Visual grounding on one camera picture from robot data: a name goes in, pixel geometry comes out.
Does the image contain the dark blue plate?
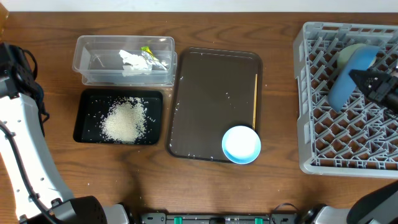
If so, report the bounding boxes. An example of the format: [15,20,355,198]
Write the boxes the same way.
[328,45,380,112]

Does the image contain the mint green bowl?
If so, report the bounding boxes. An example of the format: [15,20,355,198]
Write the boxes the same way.
[336,44,366,69]

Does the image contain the light blue bowl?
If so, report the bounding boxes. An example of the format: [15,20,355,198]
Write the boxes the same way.
[221,126,261,165]

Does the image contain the yellow green snack wrapper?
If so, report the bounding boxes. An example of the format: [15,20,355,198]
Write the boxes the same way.
[141,46,167,70]

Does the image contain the white tissue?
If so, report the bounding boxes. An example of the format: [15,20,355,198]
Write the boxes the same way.
[119,50,152,76]

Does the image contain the white rice pile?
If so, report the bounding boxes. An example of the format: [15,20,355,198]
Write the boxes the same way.
[100,97,147,144]

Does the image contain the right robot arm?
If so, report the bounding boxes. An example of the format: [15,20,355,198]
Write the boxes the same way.
[296,70,397,224]

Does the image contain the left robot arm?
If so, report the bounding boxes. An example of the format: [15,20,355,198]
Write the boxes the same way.
[1,42,134,223]

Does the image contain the grey dishwasher rack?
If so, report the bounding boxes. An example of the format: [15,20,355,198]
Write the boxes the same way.
[293,22,397,179]

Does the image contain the wooden chopstick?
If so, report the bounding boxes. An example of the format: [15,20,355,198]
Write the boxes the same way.
[252,74,258,130]

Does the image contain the brown serving tray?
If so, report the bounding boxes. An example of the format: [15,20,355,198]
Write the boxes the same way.
[165,47,262,163]

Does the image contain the clear plastic bin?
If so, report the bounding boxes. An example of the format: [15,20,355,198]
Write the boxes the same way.
[72,35,177,86]

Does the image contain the black tray bin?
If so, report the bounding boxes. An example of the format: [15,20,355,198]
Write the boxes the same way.
[73,88,163,145]

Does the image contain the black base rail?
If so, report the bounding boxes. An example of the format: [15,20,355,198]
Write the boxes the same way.
[138,212,308,224]

